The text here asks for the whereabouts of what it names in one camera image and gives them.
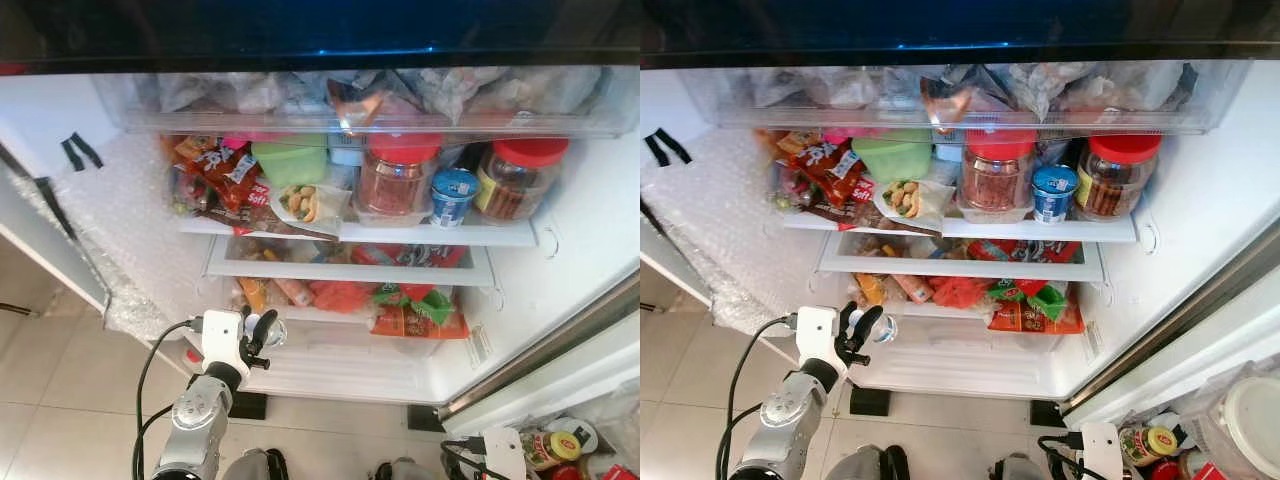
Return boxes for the white fridge tray shelf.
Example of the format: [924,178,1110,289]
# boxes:
[204,236,497,289]
[815,232,1106,284]

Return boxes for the white fridge door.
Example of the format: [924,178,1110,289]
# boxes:
[438,272,641,441]
[0,140,111,313]
[1060,215,1280,429]

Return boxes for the clear plastic fridge drawer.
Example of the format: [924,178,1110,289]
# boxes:
[92,65,641,139]
[680,60,1251,136]

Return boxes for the white open fridge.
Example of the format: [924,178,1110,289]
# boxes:
[0,0,641,406]
[640,0,1280,401]

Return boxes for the orange sausage packet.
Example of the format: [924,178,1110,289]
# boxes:
[855,273,929,305]
[238,278,313,309]

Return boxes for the red orange plastic bag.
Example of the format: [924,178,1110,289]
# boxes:
[928,276,993,310]
[308,280,378,314]

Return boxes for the white crisper drawer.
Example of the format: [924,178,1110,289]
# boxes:
[183,305,483,403]
[790,315,1096,398]

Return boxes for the silver robot left leg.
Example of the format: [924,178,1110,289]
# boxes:
[221,448,292,480]
[825,444,912,480]

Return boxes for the silver robot leg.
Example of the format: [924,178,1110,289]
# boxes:
[221,448,292,480]
[825,444,912,480]
[989,452,1053,480]

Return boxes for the packed wrap sandwich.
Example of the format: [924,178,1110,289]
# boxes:
[872,178,953,235]
[270,182,353,240]

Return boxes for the orange snack packet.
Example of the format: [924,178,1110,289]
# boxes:
[368,303,471,341]
[985,298,1086,336]

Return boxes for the clear bubble wrap sheet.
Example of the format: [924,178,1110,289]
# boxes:
[48,135,206,343]
[640,130,801,336]

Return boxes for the red black snack packet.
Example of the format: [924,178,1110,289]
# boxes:
[350,244,468,269]
[965,240,1083,264]

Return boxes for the green plastic container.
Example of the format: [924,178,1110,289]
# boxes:
[851,131,933,185]
[249,135,330,190]

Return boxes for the green snack packet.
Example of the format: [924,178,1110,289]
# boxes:
[988,279,1069,322]
[373,284,454,327]

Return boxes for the red lid jar pink snacks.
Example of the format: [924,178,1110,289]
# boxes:
[353,132,444,226]
[958,130,1039,223]

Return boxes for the silver robot right leg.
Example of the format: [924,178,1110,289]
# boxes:
[989,452,1053,480]

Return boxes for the blue white yoghurt cup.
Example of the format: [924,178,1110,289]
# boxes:
[1030,164,1080,225]
[430,167,481,228]

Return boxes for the small white round lid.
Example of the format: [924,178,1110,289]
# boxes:
[558,417,601,453]
[1150,410,1193,441]

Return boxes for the red lid jar brown sticks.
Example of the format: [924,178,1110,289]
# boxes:
[474,137,570,224]
[1075,133,1163,221]

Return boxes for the yellow lid glass jar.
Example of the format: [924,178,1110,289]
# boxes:
[1119,425,1181,468]
[524,430,584,472]

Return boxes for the bagged clear tub white lid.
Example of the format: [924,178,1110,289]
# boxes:
[1180,372,1280,480]

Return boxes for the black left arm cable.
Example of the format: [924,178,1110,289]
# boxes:
[132,317,204,480]
[715,314,799,480]

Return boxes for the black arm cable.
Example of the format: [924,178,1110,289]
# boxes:
[132,317,204,480]
[715,314,799,480]
[440,436,489,480]
[1036,431,1083,480]

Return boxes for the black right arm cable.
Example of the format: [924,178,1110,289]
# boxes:
[440,436,489,480]
[1036,431,1083,480]

